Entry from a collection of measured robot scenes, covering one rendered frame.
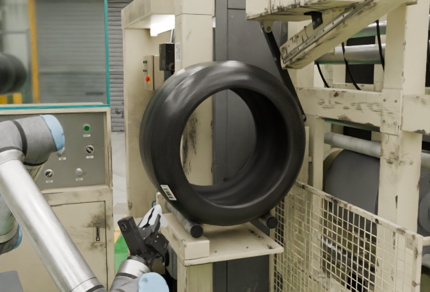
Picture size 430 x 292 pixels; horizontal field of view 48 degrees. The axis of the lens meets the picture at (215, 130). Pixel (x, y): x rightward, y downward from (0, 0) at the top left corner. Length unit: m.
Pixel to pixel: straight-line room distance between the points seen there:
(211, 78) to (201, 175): 0.56
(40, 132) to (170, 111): 0.40
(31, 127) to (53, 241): 0.37
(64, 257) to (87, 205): 1.06
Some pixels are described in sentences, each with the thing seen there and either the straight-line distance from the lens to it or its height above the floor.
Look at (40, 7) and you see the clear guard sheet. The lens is 2.22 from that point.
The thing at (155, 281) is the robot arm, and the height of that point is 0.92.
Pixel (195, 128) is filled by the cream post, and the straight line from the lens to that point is 1.94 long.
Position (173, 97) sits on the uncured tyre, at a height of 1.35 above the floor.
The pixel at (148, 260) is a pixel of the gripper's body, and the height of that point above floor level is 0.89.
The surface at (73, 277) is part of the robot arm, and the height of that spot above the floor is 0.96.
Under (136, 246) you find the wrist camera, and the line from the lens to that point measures 1.41.
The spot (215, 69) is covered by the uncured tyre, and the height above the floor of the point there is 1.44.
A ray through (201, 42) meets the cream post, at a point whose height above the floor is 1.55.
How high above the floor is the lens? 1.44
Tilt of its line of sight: 7 degrees down
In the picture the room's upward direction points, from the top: straight up
